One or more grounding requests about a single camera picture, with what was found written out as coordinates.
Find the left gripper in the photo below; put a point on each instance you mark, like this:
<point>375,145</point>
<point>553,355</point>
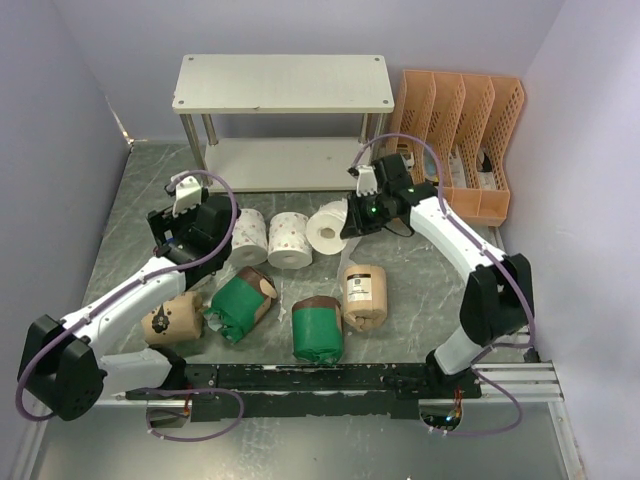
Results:
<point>163,221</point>

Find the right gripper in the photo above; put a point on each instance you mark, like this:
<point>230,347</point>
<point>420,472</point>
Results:
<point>351,228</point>

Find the plain white paper towel roll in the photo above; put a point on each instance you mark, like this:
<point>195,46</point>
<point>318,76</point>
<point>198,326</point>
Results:
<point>323,229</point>

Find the rose-print roll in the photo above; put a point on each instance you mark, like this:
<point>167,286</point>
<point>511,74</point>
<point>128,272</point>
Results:
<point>249,240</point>
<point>288,247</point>

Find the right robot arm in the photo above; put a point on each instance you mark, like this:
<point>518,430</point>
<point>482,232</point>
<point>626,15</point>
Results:
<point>498,295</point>

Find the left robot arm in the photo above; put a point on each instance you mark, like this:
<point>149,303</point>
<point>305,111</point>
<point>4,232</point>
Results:
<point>65,364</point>

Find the white two-tier shelf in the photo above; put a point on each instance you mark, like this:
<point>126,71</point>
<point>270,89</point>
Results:
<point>280,85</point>

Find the tan wrapped roll with label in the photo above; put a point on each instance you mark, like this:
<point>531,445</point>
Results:
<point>365,303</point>

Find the brown wrapped roll black print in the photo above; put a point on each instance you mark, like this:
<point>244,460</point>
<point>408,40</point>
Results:
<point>174,321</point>

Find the green wrapped roll left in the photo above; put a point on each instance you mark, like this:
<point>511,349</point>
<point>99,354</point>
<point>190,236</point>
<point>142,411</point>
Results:
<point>240,304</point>

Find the green wrapped roll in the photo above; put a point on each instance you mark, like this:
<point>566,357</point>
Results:
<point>317,330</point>
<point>240,304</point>

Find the green wrapped roll right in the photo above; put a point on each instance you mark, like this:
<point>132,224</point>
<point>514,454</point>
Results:
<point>317,330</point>

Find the orange plastic file organizer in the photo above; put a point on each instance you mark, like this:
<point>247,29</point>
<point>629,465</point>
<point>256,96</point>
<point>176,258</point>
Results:
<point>457,128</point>

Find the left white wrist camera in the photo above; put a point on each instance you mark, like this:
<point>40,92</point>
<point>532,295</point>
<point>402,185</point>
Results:
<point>187,194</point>

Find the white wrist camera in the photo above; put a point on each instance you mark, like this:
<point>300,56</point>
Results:
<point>187,194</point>
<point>366,181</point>

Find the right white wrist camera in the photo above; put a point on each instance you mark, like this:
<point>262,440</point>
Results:
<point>366,181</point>

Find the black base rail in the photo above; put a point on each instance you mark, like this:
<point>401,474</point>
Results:
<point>394,390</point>

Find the aluminium extrusion rail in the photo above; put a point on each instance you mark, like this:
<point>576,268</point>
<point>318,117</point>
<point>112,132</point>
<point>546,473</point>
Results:
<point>526,380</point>

